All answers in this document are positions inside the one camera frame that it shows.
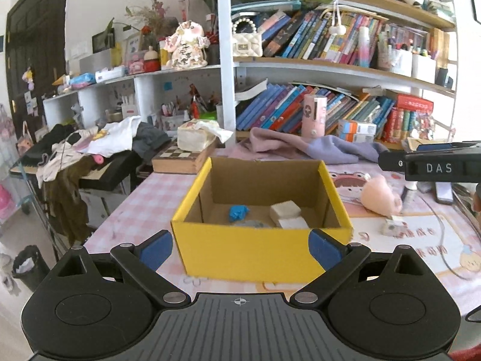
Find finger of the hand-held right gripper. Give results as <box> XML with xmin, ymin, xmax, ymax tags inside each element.
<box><xmin>417</xmin><ymin>141</ymin><xmax>481</xmax><ymax>153</ymax></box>
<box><xmin>378</xmin><ymin>151</ymin><xmax>406</xmax><ymax>172</ymax></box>

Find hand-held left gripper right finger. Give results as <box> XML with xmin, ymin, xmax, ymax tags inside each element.
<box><xmin>289</xmin><ymin>229</ymin><xmax>431</xmax><ymax>308</ymax></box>

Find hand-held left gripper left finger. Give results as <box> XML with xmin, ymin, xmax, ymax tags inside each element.
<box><xmin>53</xmin><ymin>229</ymin><xmax>190</xmax><ymax>308</ymax></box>

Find pink squishy toy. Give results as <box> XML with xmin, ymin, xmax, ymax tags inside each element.
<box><xmin>361</xmin><ymin>178</ymin><xmax>403</xmax><ymax>217</ymax></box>

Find small spray bottle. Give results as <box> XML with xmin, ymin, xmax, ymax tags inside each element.
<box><xmin>401</xmin><ymin>180</ymin><xmax>418</xmax><ymax>211</ymax></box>

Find white charger plug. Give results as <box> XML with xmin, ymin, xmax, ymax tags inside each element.
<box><xmin>278</xmin><ymin>216</ymin><xmax>311</xmax><ymax>230</ymax></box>

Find white foam blocks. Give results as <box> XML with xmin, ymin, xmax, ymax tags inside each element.
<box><xmin>270</xmin><ymin>200</ymin><xmax>301</xmax><ymax>222</ymax></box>

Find small white printed box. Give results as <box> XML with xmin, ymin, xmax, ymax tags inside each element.
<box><xmin>381</xmin><ymin>216</ymin><xmax>406</xmax><ymax>237</ymax></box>

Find yellow cardboard box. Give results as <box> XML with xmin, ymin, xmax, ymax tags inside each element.
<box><xmin>171</xmin><ymin>157</ymin><xmax>354</xmax><ymax>284</ymax></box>

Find blue tape wad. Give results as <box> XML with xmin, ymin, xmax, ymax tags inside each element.
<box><xmin>227</xmin><ymin>205</ymin><xmax>250</xmax><ymax>222</ymax></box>

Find pink cylindrical container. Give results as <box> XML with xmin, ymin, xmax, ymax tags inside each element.
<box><xmin>302</xmin><ymin>94</ymin><xmax>327</xmax><ymax>138</ymax></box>

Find dark smartphone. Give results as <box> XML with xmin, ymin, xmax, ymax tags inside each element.
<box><xmin>434</xmin><ymin>181</ymin><xmax>455</xmax><ymax>205</ymax></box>

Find brown paper envelope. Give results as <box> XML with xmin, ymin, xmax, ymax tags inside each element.
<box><xmin>406</xmin><ymin>137</ymin><xmax>449</xmax><ymax>151</ymax></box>

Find colourful sticker decoration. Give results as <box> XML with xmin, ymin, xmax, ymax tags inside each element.
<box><xmin>409</xmin><ymin>113</ymin><xmax>437</xmax><ymax>141</ymax></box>

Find orange blue white carton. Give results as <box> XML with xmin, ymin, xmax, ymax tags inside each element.
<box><xmin>336</xmin><ymin>119</ymin><xmax>377</xmax><ymax>134</ymax></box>
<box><xmin>336</xmin><ymin>131</ymin><xmax>376</xmax><ymax>143</ymax></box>

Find red books set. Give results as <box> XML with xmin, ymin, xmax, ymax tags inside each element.
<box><xmin>383</xmin><ymin>94</ymin><xmax>434</xmax><ymax>143</ymax></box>

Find small black device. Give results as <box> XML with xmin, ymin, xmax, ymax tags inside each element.
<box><xmin>436</xmin><ymin>68</ymin><xmax>455</xmax><ymax>89</ymax></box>

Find black side table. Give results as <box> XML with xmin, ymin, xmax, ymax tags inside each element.
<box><xmin>9</xmin><ymin>150</ymin><xmax>143</xmax><ymax>192</ymax></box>

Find wooden chessboard box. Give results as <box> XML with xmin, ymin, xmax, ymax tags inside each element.
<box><xmin>151</xmin><ymin>139</ymin><xmax>219</xmax><ymax>174</ymax></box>

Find row of yellow books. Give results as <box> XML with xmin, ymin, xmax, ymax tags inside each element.
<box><xmin>430</xmin><ymin>28</ymin><xmax>449</xmax><ymax>70</ymax></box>

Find pink gradient tube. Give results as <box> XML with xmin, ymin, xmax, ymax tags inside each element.
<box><xmin>357</xmin><ymin>26</ymin><xmax>371</xmax><ymax>68</ymax></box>

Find cream tissue box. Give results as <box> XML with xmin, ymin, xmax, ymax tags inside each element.
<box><xmin>176</xmin><ymin>118</ymin><xmax>234</xmax><ymax>153</ymax></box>

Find mauve cloth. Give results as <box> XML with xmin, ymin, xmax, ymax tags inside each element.
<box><xmin>229</xmin><ymin>127</ymin><xmax>320</xmax><ymax>159</ymax></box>

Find pile of clothes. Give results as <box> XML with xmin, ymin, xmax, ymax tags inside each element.
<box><xmin>35</xmin><ymin>116</ymin><xmax>171</xmax><ymax>247</ymax></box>

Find clear pen cup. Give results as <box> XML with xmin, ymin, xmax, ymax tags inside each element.
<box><xmin>161</xmin><ymin>111</ymin><xmax>185</xmax><ymax>130</ymax></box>

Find black trash bin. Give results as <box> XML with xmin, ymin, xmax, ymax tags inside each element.
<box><xmin>11</xmin><ymin>244</ymin><xmax>51</xmax><ymax>293</ymax></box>

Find row of blue books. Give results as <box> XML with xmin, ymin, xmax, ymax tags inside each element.
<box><xmin>236</xmin><ymin>83</ymin><xmax>397</xmax><ymax>140</ymax></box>

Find white rabbit pen holder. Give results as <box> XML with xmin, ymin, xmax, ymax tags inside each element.
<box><xmin>120</xmin><ymin>96</ymin><xmax>139</xmax><ymax>119</ymax></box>

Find row of colourful books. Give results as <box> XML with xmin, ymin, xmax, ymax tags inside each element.
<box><xmin>259</xmin><ymin>5</ymin><xmax>384</xmax><ymax>66</ymax></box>

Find white low shelf unit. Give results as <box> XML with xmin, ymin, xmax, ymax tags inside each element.
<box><xmin>42</xmin><ymin>64</ymin><xmax>222</xmax><ymax>136</ymax></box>

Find blue wipes pack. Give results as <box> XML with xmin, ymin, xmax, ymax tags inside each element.
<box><xmin>69</xmin><ymin>73</ymin><xmax>94</xmax><ymax>87</ymax></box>

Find cream quilted handbag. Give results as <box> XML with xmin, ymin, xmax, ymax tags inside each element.
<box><xmin>231</xmin><ymin>19</ymin><xmax>263</xmax><ymax>59</ymax></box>

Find white bookshelf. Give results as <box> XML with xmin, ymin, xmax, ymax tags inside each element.
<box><xmin>216</xmin><ymin>0</ymin><xmax>459</xmax><ymax>151</ymax></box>

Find pink cat figurine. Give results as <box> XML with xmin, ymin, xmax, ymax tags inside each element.
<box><xmin>165</xmin><ymin>20</ymin><xmax>209</xmax><ymax>70</ymax></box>

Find dried flower bouquet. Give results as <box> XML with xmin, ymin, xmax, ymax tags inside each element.
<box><xmin>126</xmin><ymin>0</ymin><xmax>181</xmax><ymax>46</ymax></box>

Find dark wooden door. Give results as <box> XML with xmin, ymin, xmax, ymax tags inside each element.
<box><xmin>5</xmin><ymin>0</ymin><xmax>70</xmax><ymax>151</ymax></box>

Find white cable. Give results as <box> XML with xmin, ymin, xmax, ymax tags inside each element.
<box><xmin>432</xmin><ymin>207</ymin><xmax>481</xmax><ymax>279</ymax></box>

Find white pompom string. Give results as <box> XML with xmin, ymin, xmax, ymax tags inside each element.
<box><xmin>331</xmin><ymin>5</ymin><xmax>348</xmax><ymax>36</ymax></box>

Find black photo frame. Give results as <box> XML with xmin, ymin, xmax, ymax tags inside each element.
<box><xmin>92</xmin><ymin>30</ymin><xmax>115</xmax><ymax>53</ymax></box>

